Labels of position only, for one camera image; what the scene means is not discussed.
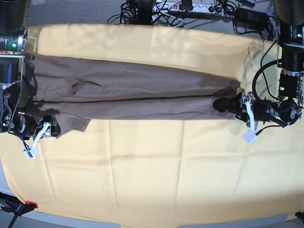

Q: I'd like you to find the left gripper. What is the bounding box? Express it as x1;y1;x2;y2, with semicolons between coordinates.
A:
213;92;280;127

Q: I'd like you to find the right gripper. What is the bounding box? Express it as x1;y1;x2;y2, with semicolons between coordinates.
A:
11;115;61;140

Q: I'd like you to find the brown T-shirt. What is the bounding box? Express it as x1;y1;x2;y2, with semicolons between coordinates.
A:
25;55;240;134

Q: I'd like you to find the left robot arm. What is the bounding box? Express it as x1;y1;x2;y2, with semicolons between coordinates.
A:
213;0;304;127

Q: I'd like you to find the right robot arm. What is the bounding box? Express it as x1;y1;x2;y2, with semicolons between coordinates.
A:
0;0;60;140

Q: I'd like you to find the yellow tablecloth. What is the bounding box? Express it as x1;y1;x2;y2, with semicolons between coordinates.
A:
0;24;304;228

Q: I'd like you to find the black power adapter brick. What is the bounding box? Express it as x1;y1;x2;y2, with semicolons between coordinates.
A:
234;8;268;25

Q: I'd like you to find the white power strip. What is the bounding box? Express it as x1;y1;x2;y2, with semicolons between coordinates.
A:
153;2;225;15

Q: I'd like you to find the black clamp at right corner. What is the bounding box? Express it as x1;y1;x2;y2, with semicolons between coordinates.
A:
295;211;304;221

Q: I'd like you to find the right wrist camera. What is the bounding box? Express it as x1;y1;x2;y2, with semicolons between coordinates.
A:
23;148;39;159

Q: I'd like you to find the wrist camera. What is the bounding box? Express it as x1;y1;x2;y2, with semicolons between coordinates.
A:
23;148;39;159
243;130;257;145

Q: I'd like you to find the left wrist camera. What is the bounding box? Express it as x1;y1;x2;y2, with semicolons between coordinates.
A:
243;130;257;145

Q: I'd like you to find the black stand post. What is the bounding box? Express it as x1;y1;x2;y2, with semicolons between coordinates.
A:
135;0;154;25

